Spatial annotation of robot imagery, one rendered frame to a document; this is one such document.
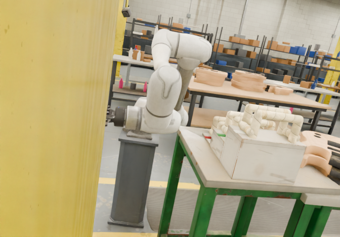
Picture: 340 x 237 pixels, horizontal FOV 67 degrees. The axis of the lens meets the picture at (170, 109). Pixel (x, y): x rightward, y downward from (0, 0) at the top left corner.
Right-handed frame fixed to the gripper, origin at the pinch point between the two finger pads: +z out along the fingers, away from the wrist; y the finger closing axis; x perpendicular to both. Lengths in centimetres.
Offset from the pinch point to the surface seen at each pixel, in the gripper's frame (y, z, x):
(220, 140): 5, -64, -9
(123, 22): 694, -10, -21
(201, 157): 3, -56, -17
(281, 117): -10, -76, 11
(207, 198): -15, -55, -24
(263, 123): 5, -80, 1
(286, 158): -13, -83, -5
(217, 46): 968, -404, -76
